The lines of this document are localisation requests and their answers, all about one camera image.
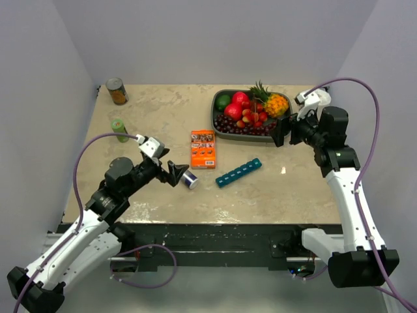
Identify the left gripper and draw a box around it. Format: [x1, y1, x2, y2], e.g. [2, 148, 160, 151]
[124, 148, 189, 197]

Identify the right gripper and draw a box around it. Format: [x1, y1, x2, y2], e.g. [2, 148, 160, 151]
[268, 105, 325, 149]

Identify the white pill bottle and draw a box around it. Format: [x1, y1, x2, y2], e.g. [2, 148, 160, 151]
[181, 170, 199, 190]

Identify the teal weekly pill organizer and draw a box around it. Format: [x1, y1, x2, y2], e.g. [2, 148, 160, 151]
[215, 158, 262, 188]

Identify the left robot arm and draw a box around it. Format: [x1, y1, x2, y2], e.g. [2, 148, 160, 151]
[7, 156, 188, 312]

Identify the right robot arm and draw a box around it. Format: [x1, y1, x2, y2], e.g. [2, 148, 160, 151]
[271, 106, 399, 288]

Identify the toy pineapple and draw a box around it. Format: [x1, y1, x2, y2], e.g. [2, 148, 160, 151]
[250, 80, 290, 119]

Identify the red cherries pile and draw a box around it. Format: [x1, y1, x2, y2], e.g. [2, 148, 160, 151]
[236, 101, 268, 128]

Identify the orange razor box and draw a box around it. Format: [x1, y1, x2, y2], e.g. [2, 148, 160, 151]
[190, 130, 216, 169]

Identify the red apple top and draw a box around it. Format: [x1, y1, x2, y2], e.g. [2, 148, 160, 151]
[231, 91, 250, 106]

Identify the red apple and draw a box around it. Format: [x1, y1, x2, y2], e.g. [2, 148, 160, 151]
[224, 102, 242, 121]
[231, 91, 250, 106]

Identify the red apple bottom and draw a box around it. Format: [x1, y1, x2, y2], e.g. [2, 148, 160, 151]
[224, 102, 242, 121]

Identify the grey fruit tray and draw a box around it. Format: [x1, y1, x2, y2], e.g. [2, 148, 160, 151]
[211, 89, 292, 143]

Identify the green bottle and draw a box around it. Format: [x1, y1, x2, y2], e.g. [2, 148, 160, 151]
[111, 119, 129, 143]

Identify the dark grape bunch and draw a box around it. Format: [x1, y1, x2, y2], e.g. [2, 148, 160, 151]
[214, 115, 276, 136]

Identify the green lime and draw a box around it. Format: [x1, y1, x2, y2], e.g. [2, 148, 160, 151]
[215, 95, 231, 112]

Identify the tin can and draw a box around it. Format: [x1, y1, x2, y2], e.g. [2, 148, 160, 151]
[106, 78, 129, 105]

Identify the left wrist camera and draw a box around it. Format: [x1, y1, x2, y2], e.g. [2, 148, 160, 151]
[136, 134, 165, 160]

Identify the purple cable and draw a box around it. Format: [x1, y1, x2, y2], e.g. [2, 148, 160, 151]
[109, 243, 178, 290]
[291, 257, 328, 281]
[12, 132, 139, 313]
[306, 77, 417, 312]

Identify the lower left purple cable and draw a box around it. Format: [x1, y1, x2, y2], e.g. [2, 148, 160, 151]
[109, 243, 178, 290]

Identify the black base frame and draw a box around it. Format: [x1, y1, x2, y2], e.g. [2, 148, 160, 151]
[55, 223, 343, 273]

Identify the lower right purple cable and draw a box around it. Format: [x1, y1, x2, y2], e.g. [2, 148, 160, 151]
[291, 257, 328, 281]

